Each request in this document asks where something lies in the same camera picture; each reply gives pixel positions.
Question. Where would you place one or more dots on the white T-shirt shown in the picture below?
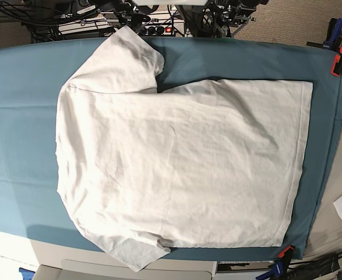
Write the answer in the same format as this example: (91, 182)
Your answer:
(210, 164)

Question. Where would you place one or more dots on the teal table cover cloth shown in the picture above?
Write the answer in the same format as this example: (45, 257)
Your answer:
(32, 75)

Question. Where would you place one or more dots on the beige drawer cabinet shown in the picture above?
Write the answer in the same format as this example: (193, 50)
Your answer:
(85, 264)

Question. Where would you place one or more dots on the orange blue clamp bottom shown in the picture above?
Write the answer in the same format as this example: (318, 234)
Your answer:
(279, 268)

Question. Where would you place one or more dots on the blue clamp top right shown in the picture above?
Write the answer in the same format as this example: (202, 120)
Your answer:
(333, 38)

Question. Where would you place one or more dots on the orange black clamp top right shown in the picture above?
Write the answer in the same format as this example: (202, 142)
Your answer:
(336, 69)

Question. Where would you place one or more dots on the power strip with red switch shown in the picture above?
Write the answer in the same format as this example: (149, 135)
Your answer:
(153, 30)

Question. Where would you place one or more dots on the white overhead mount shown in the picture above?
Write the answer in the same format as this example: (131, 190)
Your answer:
(170, 2)

